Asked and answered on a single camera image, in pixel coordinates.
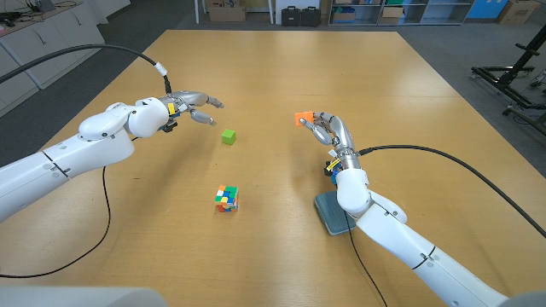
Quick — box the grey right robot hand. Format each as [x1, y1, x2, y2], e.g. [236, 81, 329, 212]
[299, 111, 357, 157]

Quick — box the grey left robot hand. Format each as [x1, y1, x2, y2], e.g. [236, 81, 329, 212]
[160, 90, 225, 128]

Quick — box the orange magnetic block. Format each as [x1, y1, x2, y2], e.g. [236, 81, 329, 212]
[294, 111, 315, 128]

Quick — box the teal rounded case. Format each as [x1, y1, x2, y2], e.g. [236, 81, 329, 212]
[314, 189, 357, 236]

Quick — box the large cardboard box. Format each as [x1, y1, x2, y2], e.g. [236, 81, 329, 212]
[207, 0, 247, 23]

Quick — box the multicolour puzzle cube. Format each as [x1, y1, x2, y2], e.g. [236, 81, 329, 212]
[214, 184, 240, 213]

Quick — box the black hard case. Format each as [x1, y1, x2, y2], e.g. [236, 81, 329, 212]
[300, 5, 322, 28]
[281, 5, 302, 27]

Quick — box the small cardboard box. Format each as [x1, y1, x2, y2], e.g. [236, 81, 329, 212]
[379, 5, 405, 25]

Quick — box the grey shelf unit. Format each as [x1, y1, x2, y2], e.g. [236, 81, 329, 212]
[328, 0, 475, 26]

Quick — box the white cabinet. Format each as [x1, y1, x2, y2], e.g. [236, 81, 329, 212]
[0, 0, 107, 119]

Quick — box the black metal stand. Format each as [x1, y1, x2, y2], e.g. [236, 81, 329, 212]
[471, 25, 546, 136]

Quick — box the blue panel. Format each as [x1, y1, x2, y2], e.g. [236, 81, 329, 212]
[467, 0, 498, 20]

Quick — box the printed cardboard box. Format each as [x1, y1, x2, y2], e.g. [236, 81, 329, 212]
[497, 0, 542, 26]

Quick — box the white table frame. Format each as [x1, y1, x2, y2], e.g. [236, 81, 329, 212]
[194, 0, 275, 26]

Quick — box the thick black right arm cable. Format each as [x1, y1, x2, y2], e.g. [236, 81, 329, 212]
[359, 144, 546, 240]

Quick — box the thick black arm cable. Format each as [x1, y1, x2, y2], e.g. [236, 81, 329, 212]
[0, 43, 172, 96]
[359, 144, 546, 240]

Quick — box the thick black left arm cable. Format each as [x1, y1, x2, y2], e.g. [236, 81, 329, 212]
[0, 43, 172, 96]

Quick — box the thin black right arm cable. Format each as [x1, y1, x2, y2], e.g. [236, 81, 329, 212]
[344, 211, 388, 307]

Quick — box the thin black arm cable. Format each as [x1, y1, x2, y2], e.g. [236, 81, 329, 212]
[344, 211, 388, 307]
[0, 165, 112, 279]

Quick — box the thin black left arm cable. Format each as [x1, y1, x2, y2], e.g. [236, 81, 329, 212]
[0, 165, 112, 279]

